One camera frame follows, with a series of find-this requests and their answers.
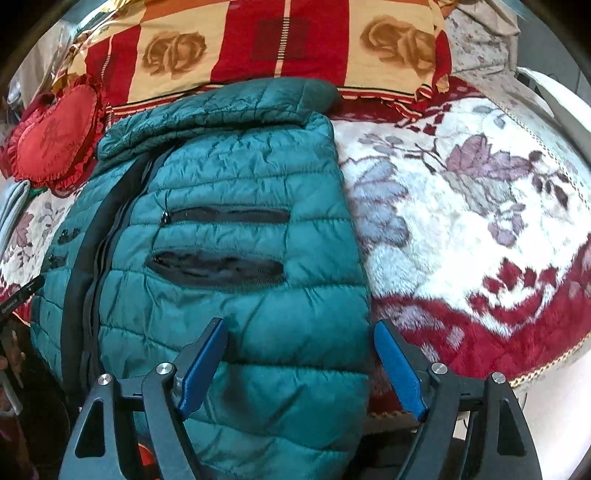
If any red heart-shaped pillow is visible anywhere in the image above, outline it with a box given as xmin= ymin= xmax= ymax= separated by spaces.
xmin=0 ymin=79 xmax=110 ymax=198

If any person's left hand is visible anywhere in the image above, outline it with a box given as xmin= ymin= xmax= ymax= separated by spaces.
xmin=0 ymin=323 xmax=27 ymax=394

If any teal puffer jacket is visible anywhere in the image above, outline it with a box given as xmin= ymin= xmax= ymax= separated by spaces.
xmin=30 ymin=77 xmax=376 ymax=480

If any pale floral bed sheet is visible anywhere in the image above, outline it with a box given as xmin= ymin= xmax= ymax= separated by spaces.
xmin=441 ymin=7 xmax=525 ymax=86

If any grey cloth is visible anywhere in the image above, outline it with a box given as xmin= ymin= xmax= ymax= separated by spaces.
xmin=0 ymin=179 xmax=31 ymax=246

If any white bed frame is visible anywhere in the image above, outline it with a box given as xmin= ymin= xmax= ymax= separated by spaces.
xmin=514 ymin=66 xmax=591 ymax=155

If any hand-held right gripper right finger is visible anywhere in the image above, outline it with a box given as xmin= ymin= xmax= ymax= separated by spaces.
xmin=373 ymin=318 xmax=544 ymax=480

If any white and red floral blanket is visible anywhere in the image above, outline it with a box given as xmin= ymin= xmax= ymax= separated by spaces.
xmin=0 ymin=76 xmax=591 ymax=416

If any red checkered rose blanket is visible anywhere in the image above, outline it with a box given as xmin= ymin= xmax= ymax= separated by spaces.
xmin=51 ymin=0 xmax=454 ymax=117

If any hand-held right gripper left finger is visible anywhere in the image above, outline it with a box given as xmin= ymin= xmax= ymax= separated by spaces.
xmin=59 ymin=318 xmax=229 ymax=480

